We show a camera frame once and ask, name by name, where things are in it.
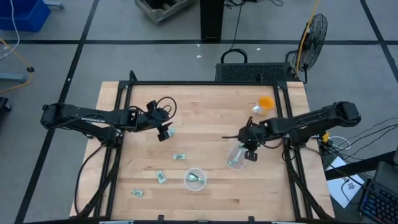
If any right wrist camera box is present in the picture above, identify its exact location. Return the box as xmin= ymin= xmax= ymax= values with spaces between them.
xmin=245 ymin=122 xmax=261 ymax=134

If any white paper sheet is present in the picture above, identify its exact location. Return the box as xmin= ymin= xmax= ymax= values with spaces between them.
xmin=325 ymin=156 xmax=366 ymax=209

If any yellow hanging cable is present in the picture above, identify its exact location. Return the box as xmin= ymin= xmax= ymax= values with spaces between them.
xmin=294 ymin=0 xmax=321 ymax=75

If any black looped floor cable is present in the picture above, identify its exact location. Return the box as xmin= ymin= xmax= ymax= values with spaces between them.
xmin=220 ymin=0 xmax=249 ymax=64

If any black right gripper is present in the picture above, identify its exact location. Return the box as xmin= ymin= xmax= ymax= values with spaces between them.
xmin=236 ymin=131 xmax=269 ymax=163

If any black perforated computer case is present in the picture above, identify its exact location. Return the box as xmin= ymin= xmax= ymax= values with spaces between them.
xmin=215 ymin=62 xmax=297 ymax=83

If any black backlit keyboard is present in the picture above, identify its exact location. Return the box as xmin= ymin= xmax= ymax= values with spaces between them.
xmin=358 ymin=178 xmax=398 ymax=224

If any black bar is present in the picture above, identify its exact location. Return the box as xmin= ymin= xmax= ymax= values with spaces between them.
xmin=324 ymin=150 xmax=398 ymax=182

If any blue plastic bin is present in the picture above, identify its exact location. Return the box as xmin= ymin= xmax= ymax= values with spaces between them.
xmin=0 ymin=0 xmax=52 ymax=32

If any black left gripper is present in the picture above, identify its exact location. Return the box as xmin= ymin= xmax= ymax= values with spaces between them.
xmin=136 ymin=106 xmax=174 ymax=142

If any yellow floor cable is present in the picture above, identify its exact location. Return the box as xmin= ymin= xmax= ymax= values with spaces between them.
xmin=0 ymin=37 xmax=35 ymax=95

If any clear oval plastic container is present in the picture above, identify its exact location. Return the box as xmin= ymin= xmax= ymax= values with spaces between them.
xmin=224 ymin=141 xmax=250 ymax=172

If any grey table foot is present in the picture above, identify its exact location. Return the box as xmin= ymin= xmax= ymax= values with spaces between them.
xmin=0 ymin=72 xmax=28 ymax=83

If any black object at floor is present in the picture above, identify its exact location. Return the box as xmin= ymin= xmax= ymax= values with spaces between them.
xmin=0 ymin=96 xmax=12 ymax=122

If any black pillar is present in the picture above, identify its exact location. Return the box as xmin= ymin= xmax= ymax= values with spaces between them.
xmin=200 ymin=0 xmax=226 ymax=42

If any black floor fan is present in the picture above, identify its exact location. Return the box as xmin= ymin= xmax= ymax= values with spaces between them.
xmin=285 ymin=12 xmax=329 ymax=84

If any black aluminium table frame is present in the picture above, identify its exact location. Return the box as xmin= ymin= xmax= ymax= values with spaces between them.
xmin=70 ymin=70 xmax=335 ymax=224

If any clear round plastic container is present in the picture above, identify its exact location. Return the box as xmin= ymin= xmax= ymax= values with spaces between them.
xmin=183 ymin=167 xmax=208 ymax=192

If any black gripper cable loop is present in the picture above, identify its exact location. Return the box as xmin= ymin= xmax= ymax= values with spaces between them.
xmin=154 ymin=96 xmax=178 ymax=121

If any grey wooden crate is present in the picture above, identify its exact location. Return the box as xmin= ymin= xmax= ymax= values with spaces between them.
xmin=134 ymin=0 xmax=196 ymax=24

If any black arm base cable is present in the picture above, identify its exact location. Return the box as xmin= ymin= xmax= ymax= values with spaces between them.
xmin=73 ymin=144 xmax=105 ymax=216

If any white looped cable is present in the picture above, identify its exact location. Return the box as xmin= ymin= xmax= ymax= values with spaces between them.
xmin=328 ymin=135 xmax=352 ymax=151

